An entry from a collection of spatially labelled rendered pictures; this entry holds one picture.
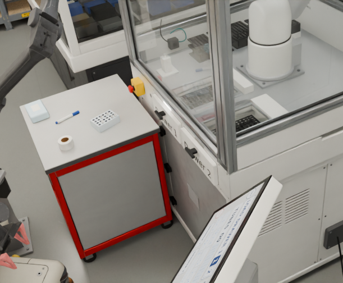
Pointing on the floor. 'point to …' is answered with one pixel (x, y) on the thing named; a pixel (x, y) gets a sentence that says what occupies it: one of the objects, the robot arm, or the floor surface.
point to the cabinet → (183, 169)
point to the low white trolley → (103, 165)
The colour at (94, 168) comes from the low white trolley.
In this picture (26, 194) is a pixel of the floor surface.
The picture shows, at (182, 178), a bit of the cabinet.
